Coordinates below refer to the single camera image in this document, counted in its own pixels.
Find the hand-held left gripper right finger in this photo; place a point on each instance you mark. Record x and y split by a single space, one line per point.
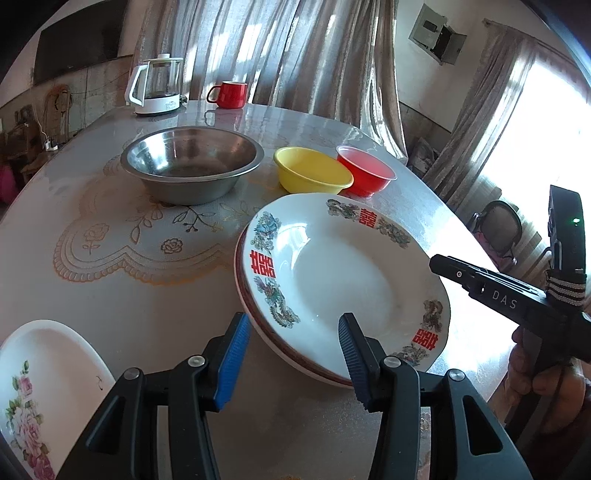
353 364

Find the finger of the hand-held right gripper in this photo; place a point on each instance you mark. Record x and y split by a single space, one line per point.
455 272

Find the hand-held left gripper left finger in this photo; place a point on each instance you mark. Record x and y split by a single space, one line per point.
231 364

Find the white plate with red rim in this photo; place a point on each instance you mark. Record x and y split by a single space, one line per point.
263 323

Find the white plate with dragon print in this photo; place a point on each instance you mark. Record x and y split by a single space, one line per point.
332 267

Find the red plastic bowl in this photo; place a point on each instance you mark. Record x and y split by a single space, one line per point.
369 173

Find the yellow plastic bowl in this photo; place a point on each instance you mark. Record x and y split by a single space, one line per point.
309 173

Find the white plate with pink roses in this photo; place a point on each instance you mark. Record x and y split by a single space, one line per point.
51 364

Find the large stainless steel bowl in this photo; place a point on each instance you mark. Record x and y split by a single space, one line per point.
189 161

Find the person's right hand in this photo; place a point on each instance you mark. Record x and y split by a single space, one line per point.
521 364

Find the dark round-back chair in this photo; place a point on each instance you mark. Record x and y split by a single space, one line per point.
501 228

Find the leaning framed picture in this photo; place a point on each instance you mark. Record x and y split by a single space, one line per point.
422 154

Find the gold floral plastic tablecloth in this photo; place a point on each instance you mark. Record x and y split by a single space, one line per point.
138 277

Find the grey sheer curtain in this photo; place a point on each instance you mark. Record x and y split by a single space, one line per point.
286 50
485 115

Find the red mug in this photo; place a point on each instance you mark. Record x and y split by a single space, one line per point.
231 94

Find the white power strip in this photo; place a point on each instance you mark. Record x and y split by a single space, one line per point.
51 146

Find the white glass electric kettle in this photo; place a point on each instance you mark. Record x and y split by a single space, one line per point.
159 87

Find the pink plastic basin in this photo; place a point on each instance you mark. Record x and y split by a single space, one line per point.
5 182

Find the wall electrical panel box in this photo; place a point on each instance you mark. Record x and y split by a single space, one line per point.
436 34

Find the black wall television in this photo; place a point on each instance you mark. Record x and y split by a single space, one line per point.
78 39

